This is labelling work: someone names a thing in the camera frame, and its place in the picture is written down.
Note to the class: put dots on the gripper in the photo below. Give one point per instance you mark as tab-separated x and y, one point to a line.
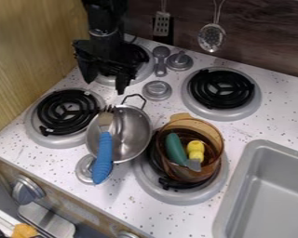
114	59

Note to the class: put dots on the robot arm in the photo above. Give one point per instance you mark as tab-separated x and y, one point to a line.
103	18

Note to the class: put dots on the silver pot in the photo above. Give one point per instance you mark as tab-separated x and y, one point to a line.
128	133

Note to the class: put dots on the silver slotted spatula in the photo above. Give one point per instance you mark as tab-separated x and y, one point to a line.
162	23

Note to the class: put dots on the silver strainer spoon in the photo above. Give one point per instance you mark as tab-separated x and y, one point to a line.
212	37

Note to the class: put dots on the toy stove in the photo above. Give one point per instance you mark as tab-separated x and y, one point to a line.
222	89

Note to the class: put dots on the clear brown cup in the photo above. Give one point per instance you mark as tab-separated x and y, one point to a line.
209	136

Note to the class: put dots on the yellow toy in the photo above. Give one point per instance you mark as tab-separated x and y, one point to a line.
23	231

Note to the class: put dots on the toy sink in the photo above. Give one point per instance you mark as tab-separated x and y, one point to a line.
271	192

